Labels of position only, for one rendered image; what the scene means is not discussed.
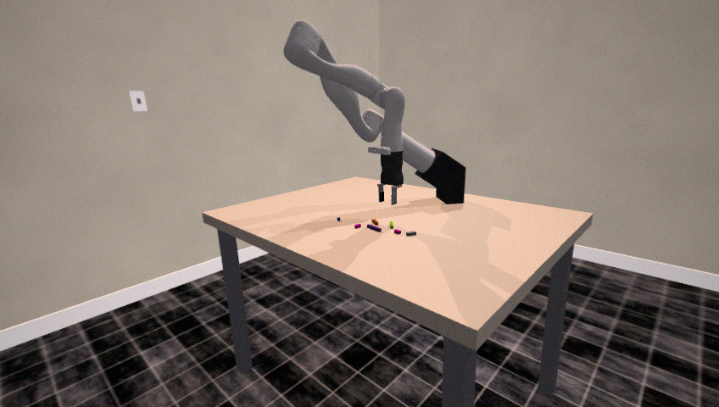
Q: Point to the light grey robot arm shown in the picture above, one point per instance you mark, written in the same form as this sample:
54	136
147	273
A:
343	82

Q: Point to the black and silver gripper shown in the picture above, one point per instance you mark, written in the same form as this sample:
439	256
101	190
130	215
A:
391	165

